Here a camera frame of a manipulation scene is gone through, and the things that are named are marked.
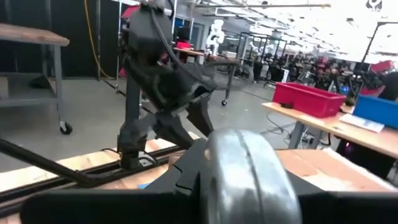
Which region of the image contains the white booklet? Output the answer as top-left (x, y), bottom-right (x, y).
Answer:
top-left (338, 113), bottom-right (386, 134)

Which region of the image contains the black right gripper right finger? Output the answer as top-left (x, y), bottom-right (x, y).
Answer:
top-left (285, 170), bottom-right (398, 224)

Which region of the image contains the black metal rack frame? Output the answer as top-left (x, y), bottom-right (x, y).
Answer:
top-left (236, 30), bottom-right (289, 80)

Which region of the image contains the person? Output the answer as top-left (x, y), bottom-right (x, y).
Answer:
top-left (377, 71), bottom-right (398, 102)

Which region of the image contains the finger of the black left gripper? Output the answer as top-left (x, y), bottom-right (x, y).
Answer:
top-left (148, 112), bottom-right (196, 151)
top-left (185, 96), bottom-right (216, 138)

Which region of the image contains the red plastic bin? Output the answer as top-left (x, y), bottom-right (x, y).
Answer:
top-left (272, 82), bottom-right (347, 119)

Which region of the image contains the blue plastic bin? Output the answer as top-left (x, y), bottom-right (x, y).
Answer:
top-left (352, 94), bottom-right (398, 130)

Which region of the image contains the yellow hanging cable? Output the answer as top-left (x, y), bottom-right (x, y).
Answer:
top-left (83, 0), bottom-right (113, 79)

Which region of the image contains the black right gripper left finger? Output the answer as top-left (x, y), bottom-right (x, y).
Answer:
top-left (20, 138), bottom-right (212, 224)

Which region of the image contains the wheeled wooden-top cart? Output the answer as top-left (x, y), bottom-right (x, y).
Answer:
top-left (0, 23), bottom-right (74, 136)

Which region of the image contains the wooden workbench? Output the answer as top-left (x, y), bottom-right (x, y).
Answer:
top-left (172, 46), bottom-right (242, 107)

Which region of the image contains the grey metal bar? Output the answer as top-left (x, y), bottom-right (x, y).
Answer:
top-left (200, 128), bottom-right (303, 224)

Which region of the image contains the long wooden desk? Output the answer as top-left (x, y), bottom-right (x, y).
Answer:
top-left (262, 101), bottom-right (398, 160)

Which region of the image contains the black frame rig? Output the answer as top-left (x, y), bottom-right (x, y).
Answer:
top-left (360, 21), bottom-right (398, 73)

